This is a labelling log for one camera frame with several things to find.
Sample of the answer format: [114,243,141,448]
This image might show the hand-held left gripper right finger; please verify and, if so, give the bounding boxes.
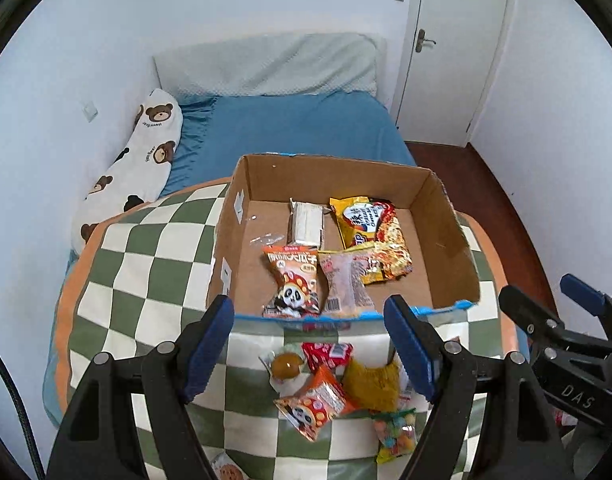
[383,294,572,480]

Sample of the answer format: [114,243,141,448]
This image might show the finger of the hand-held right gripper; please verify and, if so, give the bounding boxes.
[498,284,568,349]
[560,274,612,347]

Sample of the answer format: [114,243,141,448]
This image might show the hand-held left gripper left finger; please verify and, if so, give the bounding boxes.
[46,294,236,480]

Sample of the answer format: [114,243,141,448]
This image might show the mustard yellow snack packet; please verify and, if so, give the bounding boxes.
[342,357,402,413]

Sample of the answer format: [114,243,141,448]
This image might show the colourful candy bag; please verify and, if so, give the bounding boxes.
[371,407,419,463]

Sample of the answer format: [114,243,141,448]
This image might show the red snack packet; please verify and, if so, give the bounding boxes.
[302,342,354,373]

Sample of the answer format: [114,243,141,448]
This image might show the small orange panda packet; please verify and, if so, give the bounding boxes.
[273,365,359,442]

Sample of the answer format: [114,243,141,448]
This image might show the white cookie packet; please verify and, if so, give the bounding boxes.
[209,452,247,480]

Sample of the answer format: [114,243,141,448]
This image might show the cardboard box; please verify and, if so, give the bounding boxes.
[206,152,482,322]

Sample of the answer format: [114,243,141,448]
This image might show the brown egg snack packet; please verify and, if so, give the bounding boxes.
[258,350,307,393]

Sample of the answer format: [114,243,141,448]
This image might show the pink translucent snack packet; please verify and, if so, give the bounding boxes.
[318,251,376,313]

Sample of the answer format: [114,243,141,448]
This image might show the green checkered blanket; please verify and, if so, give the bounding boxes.
[48,177,529,480]

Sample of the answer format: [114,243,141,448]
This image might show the large orange panda packet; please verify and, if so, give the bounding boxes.
[262,245,322,318]

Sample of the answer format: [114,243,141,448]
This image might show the clear plastic wrapper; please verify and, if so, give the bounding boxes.
[248,232,287,248]

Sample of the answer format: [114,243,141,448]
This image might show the yellow instant noodle packet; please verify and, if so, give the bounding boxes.
[329,196,414,286]

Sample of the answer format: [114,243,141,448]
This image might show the white wrapped cracker packet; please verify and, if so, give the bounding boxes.
[288,199,327,250]

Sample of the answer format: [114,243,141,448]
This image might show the bear print pillow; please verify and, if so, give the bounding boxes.
[68,88,183,253]

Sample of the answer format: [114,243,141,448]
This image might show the blue bed sheet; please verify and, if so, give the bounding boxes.
[43,91,532,426]

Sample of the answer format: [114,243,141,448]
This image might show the white door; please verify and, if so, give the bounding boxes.
[391,0,517,148]

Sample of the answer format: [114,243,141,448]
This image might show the black cable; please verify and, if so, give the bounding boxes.
[0,332,44,480]

